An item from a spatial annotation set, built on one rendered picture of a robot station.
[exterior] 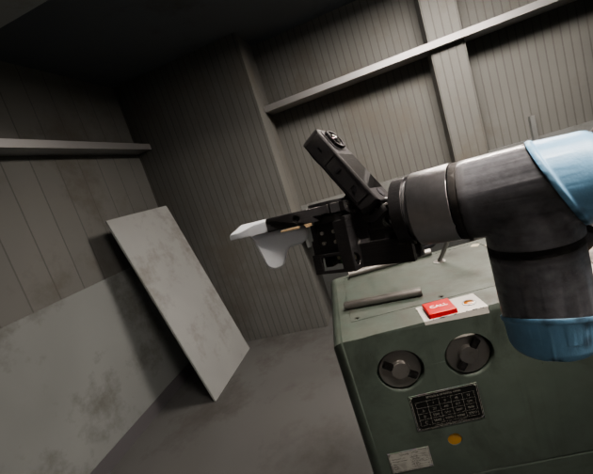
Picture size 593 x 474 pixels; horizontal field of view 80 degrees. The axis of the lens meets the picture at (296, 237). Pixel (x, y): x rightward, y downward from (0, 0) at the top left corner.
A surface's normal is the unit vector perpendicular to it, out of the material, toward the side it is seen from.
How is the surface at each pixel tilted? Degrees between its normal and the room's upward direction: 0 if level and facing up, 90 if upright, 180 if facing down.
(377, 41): 90
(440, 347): 90
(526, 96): 90
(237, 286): 90
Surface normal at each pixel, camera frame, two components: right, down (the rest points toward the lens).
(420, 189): -0.61, -0.31
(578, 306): 0.03, 0.15
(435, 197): -0.61, -0.08
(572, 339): -0.15, 0.26
